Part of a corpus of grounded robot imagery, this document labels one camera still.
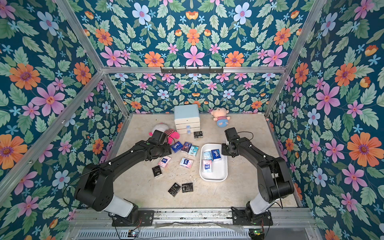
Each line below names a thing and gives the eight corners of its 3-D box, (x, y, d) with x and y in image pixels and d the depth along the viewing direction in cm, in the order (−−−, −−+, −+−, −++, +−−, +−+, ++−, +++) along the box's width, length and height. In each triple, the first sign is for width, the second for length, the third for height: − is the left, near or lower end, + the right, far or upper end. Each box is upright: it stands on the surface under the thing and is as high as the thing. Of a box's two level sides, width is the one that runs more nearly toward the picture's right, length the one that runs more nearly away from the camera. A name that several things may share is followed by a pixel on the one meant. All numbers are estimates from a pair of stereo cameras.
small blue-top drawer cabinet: (175, 134, 109) (172, 119, 96) (178, 114, 122) (175, 99, 109) (200, 134, 109) (199, 119, 96) (200, 114, 122) (200, 99, 109)
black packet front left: (168, 192, 84) (167, 190, 82) (175, 183, 87) (174, 182, 85) (174, 197, 82) (173, 195, 80) (181, 188, 85) (180, 186, 83)
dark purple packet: (181, 150, 100) (181, 148, 98) (185, 143, 104) (185, 141, 102) (188, 152, 99) (187, 150, 97) (191, 145, 103) (191, 143, 101)
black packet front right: (182, 192, 84) (182, 191, 82) (182, 185, 86) (182, 184, 84) (193, 191, 84) (192, 189, 82) (192, 184, 87) (192, 182, 85)
